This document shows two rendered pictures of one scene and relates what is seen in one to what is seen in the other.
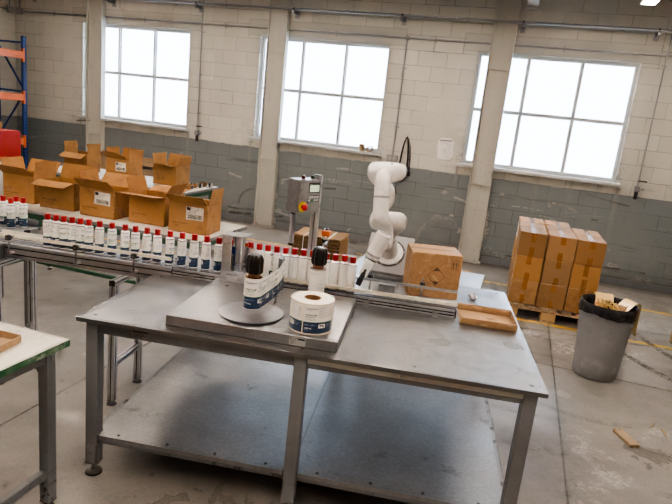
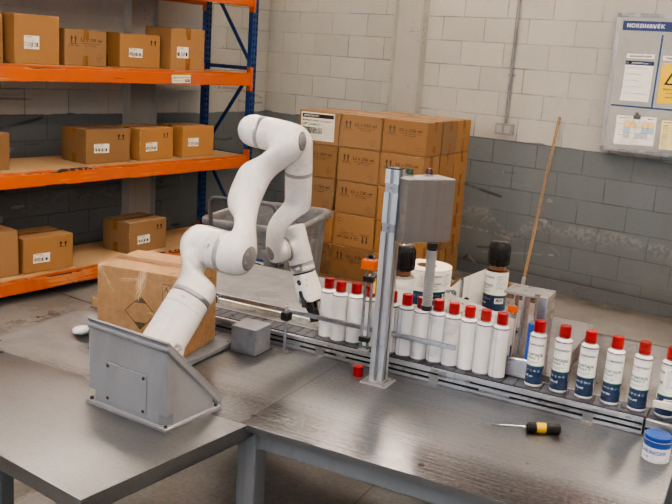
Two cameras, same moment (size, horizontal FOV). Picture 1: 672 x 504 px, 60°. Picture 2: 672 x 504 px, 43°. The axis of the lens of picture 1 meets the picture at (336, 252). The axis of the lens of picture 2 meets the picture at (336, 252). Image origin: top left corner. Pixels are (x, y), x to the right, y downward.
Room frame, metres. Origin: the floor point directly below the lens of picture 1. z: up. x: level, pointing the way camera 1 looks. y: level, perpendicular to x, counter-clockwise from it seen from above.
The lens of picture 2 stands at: (5.78, 0.81, 1.81)
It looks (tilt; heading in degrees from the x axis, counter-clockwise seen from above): 13 degrees down; 199
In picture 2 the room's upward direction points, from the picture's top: 4 degrees clockwise
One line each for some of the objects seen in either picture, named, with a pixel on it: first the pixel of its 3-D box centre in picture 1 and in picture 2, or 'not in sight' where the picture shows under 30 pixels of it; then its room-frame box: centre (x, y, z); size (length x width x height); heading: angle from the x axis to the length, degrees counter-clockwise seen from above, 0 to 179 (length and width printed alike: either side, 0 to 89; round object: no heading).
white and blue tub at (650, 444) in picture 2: not in sight; (656, 446); (3.52, 0.96, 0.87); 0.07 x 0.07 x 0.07
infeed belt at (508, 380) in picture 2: (311, 288); (384, 356); (3.22, 0.12, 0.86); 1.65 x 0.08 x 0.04; 82
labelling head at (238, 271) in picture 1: (236, 256); (524, 331); (3.19, 0.55, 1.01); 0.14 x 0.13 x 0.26; 82
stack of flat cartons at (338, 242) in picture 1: (320, 245); not in sight; (7.41, 0.21, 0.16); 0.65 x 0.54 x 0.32; 78
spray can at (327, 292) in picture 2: (351, 274); (327, 307); (3.19, -0.10, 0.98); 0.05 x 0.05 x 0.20
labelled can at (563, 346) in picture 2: (218, 254); (561, 358); (3.30, 0.68, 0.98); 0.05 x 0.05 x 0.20
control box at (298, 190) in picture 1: (304, 195); (420, 208); (3.32, 0.22, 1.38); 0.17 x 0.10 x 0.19; 137
